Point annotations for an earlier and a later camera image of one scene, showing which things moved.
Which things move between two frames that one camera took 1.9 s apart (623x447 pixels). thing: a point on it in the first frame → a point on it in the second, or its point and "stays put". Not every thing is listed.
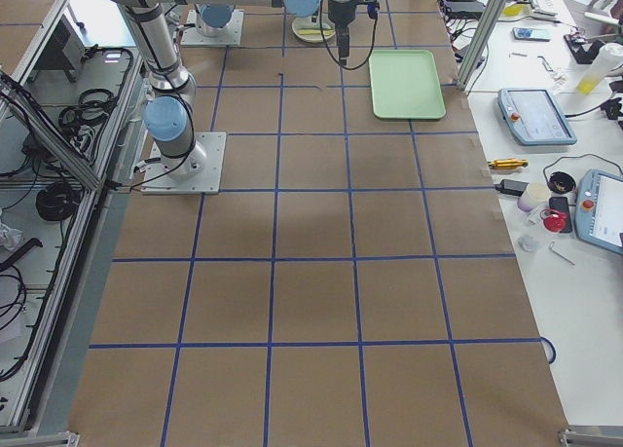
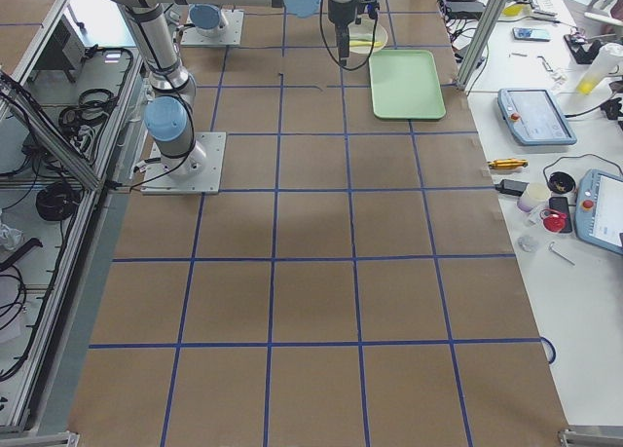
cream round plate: (313, 31) → (361, 37)
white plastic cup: (535, 198) stays put
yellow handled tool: (508, 164) stays put
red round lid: (553, 220) stays put
